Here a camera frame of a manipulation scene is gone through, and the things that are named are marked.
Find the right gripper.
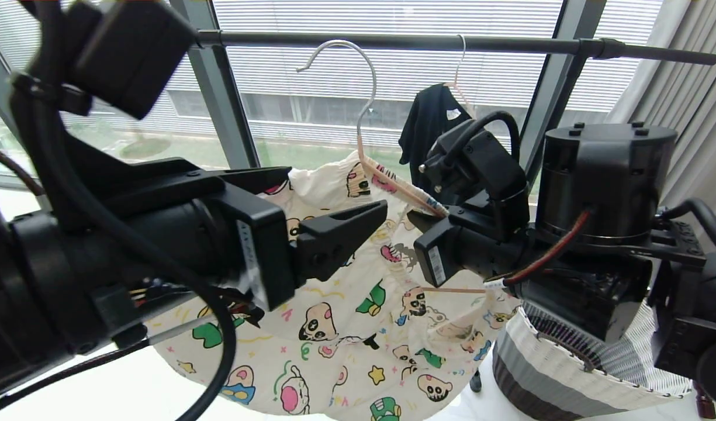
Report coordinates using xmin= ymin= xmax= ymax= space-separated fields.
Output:
xmin=412 ymin=203 xmax=541 ymax=288

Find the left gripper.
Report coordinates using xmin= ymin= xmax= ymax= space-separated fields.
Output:
xmin=9 ymin=167 xmax=389 ymax=356

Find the black garment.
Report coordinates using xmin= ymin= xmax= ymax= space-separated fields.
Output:
xmin=398 ymin=84 xmax=476 ymax=195

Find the pink clothes hanger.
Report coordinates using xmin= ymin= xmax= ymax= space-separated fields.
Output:
xmin=296 ymin=40 xmax=488 ymax=294
xmin=444 ymin=34 xmax=476 ymax=119

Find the cream printed garment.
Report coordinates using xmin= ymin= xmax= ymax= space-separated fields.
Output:
xmin=144 ymin=150 xmax=523 ymax=421

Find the white laundry basket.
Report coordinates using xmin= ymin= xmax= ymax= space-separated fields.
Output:
xmin=491 ymin=299 xmax=695 ymax=421

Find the black clothes rack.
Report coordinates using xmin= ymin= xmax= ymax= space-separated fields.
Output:
xmin=193 ymin=29 xmax=716 ymax=394

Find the window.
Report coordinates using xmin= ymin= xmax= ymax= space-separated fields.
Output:
xmin=0 ymin=0 xmax=665 ymax=206

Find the beige curtain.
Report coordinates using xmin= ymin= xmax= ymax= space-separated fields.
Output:
xmin=608 ymin=0 xmax=716 ymax=206

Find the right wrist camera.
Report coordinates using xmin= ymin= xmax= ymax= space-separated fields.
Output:
xmin=419 ymin=125 xmax=531 ymax=236

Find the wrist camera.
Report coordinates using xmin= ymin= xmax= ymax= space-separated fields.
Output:
xmin=64 ymin=0 xmax=198 ymax=194
xmin=419 ymin=125 xmax=531 ymax=236

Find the black cable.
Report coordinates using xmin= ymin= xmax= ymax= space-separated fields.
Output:
xmin=444 ymin=111 xmax=716 ymax=265
xmin=7 ymin=0 xmax=239 ymax=421

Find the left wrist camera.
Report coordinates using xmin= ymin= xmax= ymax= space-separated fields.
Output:
xmin=64 ymin=0 xmax=198 ymax=194

